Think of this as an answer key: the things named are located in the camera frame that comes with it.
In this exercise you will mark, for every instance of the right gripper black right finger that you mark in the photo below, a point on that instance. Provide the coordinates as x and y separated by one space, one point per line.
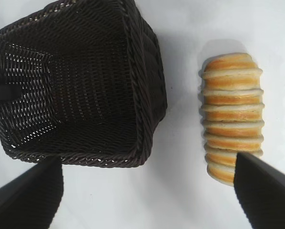
264 200

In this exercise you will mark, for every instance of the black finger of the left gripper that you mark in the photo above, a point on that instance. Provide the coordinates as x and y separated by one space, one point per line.
4 94

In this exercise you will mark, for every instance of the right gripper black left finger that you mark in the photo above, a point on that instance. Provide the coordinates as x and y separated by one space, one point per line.
25 205

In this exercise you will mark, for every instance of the dark brown woven wicker basket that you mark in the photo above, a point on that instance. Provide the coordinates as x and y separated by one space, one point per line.
85 95

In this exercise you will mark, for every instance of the long striped bread loaf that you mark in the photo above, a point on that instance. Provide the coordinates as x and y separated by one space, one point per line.
230 114

